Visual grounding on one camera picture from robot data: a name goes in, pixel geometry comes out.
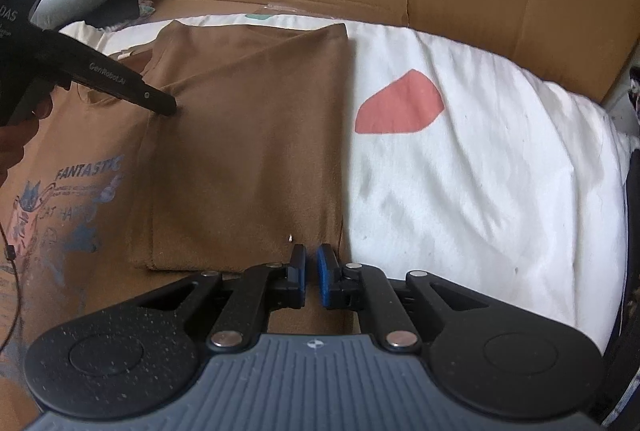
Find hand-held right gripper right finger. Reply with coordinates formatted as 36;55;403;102
315;243;488;353

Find black folded clothes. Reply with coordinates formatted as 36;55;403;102
597;181;640;427

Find cream bear print blanket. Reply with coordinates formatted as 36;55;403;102
57;8;631;352

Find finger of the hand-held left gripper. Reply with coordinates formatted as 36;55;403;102
42;28;178;116

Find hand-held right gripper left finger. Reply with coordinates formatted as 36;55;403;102
141;243;307;353

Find person's left hand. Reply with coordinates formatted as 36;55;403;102
0;100;53;189

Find brown printed t-shirt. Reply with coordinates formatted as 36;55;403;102
0;20;358;431

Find black cloth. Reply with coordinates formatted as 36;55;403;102
87;0;151;24

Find leopard print cloth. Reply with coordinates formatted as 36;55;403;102
622;66;640;132

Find black cable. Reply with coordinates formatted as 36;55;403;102
0;211;22;354

